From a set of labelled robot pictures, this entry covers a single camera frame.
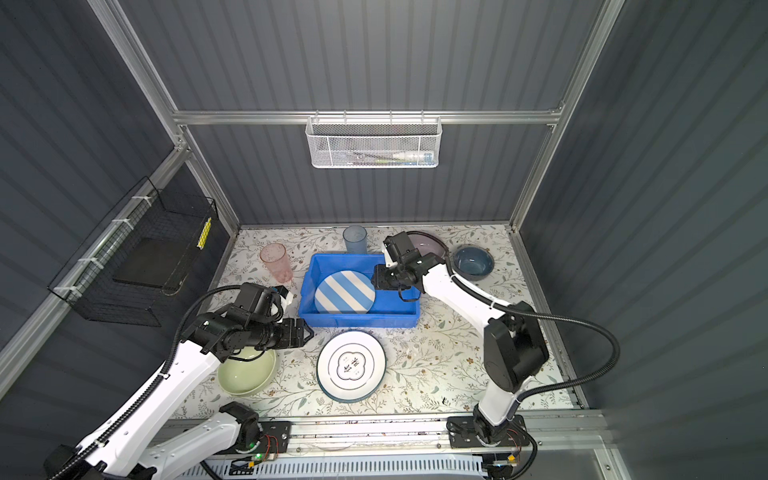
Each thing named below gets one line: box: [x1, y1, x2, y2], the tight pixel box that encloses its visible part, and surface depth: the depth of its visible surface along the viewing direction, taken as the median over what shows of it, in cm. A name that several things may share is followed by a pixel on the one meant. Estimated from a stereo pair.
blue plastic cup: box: [342, 225, 367, 255], surface depth 104 cm
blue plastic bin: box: [298, 253, 421, 328], surface depth 98 cm
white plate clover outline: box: [336, 351, 366, 381], surface depth 85 cm
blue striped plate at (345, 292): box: [314, 270, 377, 314], surface depth 101 cm
